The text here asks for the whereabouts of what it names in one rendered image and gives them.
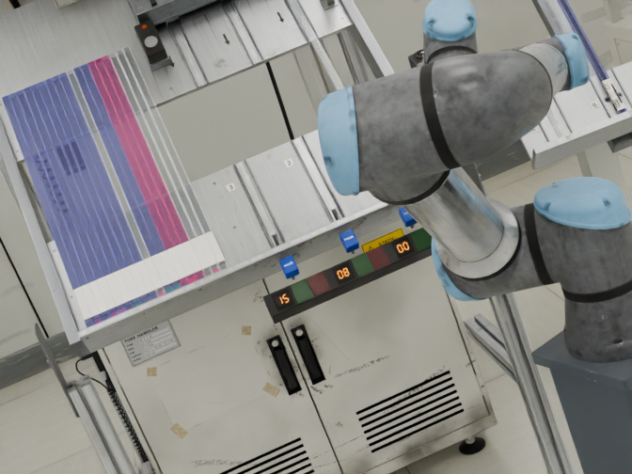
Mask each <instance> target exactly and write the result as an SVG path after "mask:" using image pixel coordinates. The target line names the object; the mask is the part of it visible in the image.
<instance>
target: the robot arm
mask: <svg viewBox="0 0 632 474"><path fill-rule="evenodd" d="M477 25H478V23H477V20H476V11H475V8H474V7H473V6H472V4H471V3H470V2H469V1H468V0H433V1H432V2H431V3H430V4H429V5H428V6H427V8H426V9H425V12H424V19H423V22H422V30H423V49H422V50H419V51H417V52H415V53H414V54H412V55H410V56H409V57H408V60H409V63H410V67H411V69H409V70H406V71H400V72H397V73H393V74H391V75H387V76H384V77H381V78H377V79H374V80H370V81H368V82H364V83H361V84H358V85H354V86H351V85H348V86H346V88H343V89H341V90H338V91H335V92H332V93H329V94H327V95H326V96H324V97H323V99H322V101H321V103H320V105H319V110H318V133H319V140H320V146H321V151H322V156H323V159H324V165H325V169H326V172H327V175H328V177H329V180H330V181H331V183H332V185H333V187H334V188H335V190H336V191H337V192H338V193H339V194H340V195H342V196H350V195H354V196H358V193H362V192H366V191H369V192H370V193H371V194H372V195H373V196H374V197H375V198H377V199H378V200H380V201H382V202H384V203H386V204H389V205H393V206H402V207H403V208H404V209H405V210H406V211H407V212H408V213H409V214H410V215H411V216H412V217H413V218H414V219H415V220H416V221H417V222H418V223H419V224H420V225H421V226H422V227H423V228H424V229H425V230H426V231H427V232H428V233H429V234H430V235H431V236H432V237H433V238H432V256H433V261H434V268H435V270H436V273H437V275H438V278H439V279H441V280H442V285H443V287H444V288H445V290H446V291H447V292H448V294H449V295H451V296H452V297H453V298H455V299H457V300H459V301H471V300H474V301H481V300H484V299H487V298H489V297H492V296H496V295H501V294H505V293H509V292H518V291H522V290H526V289H531V288H536V287H540V286H544V285H549V284H554V283H560V284H561V289H562V292H563V295H564V300H565V301H564V312H565V325H564V328H563V336H564V339H565V343H566V346H567V349H568V351H569V353H570V354H571V355H572V356H574V357H575V358H577V359H580V360H583V361H587V362H593V363H609V362H616V361H622V360H626V359H629V358H632V221H631V218H632V215H631V212H630V210H629V209H628V207H627V206H626V203H625V200H624V195H623V192H622V190H621V189H620V188H619V187H618V186H617V185H616V184H615V183H614V182H611V181H608V180H604V179H601V178H595V177H577V178H570V179H565V180H560V181H557V182H553V183H552V184H548V185H546V186H544V187H543V188H541V189H540V190H539V191H538V192H537V193H536V194H535V196H534V200H533V202H532V203H529V204H524V205H520V206H516V207H512V208H508V207H507V206H506V205H505V204H503V203H502V202H500V201H498V200H496V199H494V198H490V197H486V196H485V195H484V194H483V193H482V191H481V190H480V189H479V188H478V186H477V185H476V184H475V183H474V181H472V180H471V179H470V177H469V176H468V175H467V174H466V172H465V171H464V170H463V169H462V166H467V165H471V164H474V163H477V162H479V161H481V160H483V159H485V158H488V157H490V156H492V155H494V154H496V153H498V152H500V151H501V150H504V149H506V148H507V147H509V146H511V145H512V144H513V143H515V142H516V141H517V140H519V139H520V138H522V137H523V136H524V135H526V134H528V133H529V132H530V131H532V130H533V129H534V128H535V127H536V126H537V125H539V123H540V122H541V121H542V120H543V119H544V118H545V116H546V114H547V112H548V110H549V108H550V106H551V103H552V98H553V97H554V96H555V95H556V94H557V93H559V92H562V91H565V90H566V91H570V90H572V89H573V88H575V87H580V86H583V85H585V84H587V83H588V81H589V79H590V72H589V66H588V61H587V57H586V54H585V51H584V47H583V44H582V41H581V39H580V37H579V35H578V34H576V33H573V32H571V33H567V34H562V35H554V36H552V37H551V38H548V39H543V40H539V41H536V42H533V43H530V44H526V45H523V46H520V47H516V48H513V49H506V50H500V51H497V52H489V53H480V54H478V47H477V41H476V29H477Z"/></svg>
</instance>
